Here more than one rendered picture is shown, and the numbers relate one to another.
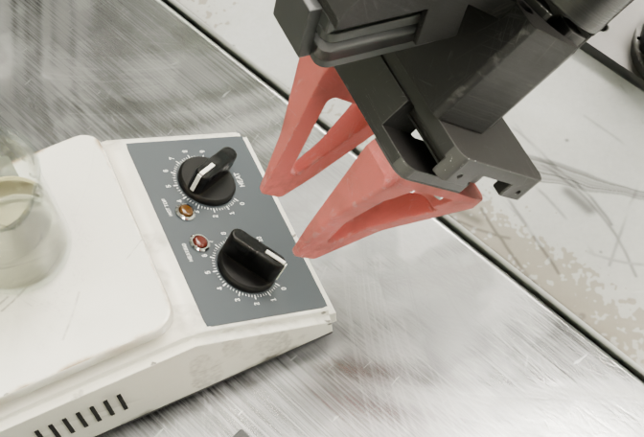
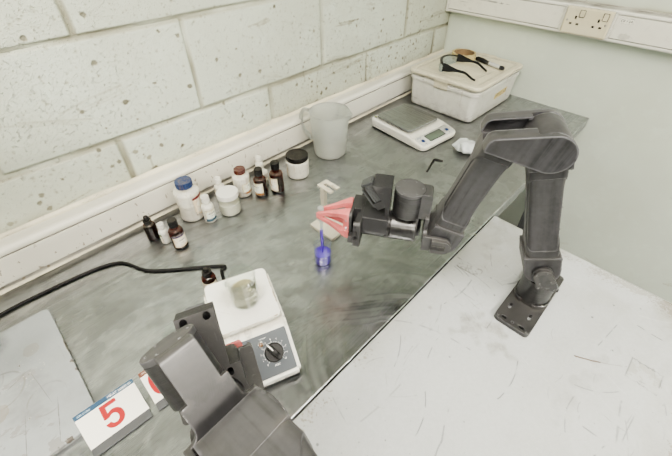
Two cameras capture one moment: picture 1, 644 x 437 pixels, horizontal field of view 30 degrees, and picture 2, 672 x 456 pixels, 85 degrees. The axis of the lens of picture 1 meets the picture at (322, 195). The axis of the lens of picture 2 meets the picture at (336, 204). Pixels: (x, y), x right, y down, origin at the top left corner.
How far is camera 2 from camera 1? 50 cm
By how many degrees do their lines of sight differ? 54
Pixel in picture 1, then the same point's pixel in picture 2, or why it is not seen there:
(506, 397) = not seen: outside the picture
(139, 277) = (230, 328)
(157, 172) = (275, 336)
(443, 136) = not seen: hidden behind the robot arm
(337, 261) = not seen: hidden behind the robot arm
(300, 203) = (280, 392)
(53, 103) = (326, 316)
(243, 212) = (264, 365)
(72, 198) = (259, 309)
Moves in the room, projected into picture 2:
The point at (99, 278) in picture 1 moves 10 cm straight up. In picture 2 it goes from (232, 318) to (221, 282)
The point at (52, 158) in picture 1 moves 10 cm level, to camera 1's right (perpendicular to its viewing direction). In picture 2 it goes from (273, 303) to (270, 356)
